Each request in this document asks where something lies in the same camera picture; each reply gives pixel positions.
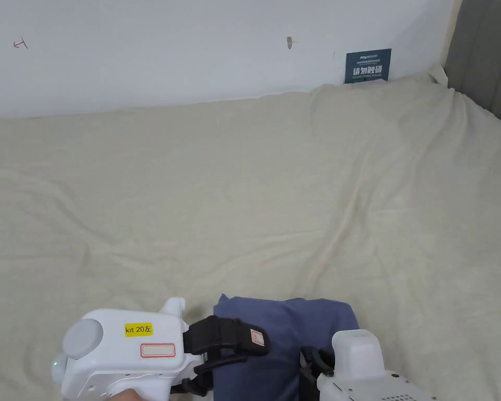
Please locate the dark blue garment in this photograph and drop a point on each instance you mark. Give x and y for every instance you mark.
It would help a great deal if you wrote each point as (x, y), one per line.
(275, 330)

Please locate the bed with beige sheet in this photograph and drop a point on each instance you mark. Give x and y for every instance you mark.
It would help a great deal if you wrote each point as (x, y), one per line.
(217, 188)

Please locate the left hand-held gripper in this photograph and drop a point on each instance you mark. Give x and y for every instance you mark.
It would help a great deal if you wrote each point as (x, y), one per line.
(117, 355)

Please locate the dark blue sign card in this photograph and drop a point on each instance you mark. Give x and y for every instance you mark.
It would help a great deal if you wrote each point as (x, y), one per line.
(367, 67)

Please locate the grey padded headboard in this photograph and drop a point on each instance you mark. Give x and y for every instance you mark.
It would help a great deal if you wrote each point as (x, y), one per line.
(486, 54)

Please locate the person's left hand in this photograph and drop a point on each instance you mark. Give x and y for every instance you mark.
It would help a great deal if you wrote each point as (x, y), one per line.
(126, 395)

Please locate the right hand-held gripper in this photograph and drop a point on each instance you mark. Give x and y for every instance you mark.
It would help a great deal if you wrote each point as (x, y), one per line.
(367, 371)

